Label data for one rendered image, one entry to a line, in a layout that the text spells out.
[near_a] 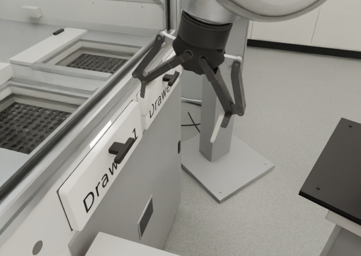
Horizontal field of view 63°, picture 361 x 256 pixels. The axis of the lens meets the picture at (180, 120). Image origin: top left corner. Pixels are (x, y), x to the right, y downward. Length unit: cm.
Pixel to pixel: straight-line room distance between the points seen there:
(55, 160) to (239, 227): 122
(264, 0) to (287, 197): 162
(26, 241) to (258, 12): 44
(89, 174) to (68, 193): 6
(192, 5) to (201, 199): 137
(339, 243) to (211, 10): 68
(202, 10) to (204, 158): 149
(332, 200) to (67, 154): 56
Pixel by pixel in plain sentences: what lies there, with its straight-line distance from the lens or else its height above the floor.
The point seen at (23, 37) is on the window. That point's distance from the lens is 44.
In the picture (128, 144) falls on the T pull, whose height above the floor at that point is 91.
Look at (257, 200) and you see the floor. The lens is 171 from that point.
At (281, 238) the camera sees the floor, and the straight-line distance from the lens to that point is 161.
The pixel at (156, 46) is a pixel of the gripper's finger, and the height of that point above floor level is 112.
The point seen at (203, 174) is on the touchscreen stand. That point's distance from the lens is 175.
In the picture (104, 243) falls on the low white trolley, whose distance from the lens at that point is 65.
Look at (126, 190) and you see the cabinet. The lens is 80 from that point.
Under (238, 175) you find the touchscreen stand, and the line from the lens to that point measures 177.
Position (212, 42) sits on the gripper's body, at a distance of 42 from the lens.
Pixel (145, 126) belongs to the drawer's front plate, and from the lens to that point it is 78.
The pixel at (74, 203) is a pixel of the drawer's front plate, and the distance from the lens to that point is 55.
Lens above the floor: 130
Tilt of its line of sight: 36 degrees down
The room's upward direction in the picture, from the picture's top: straight up
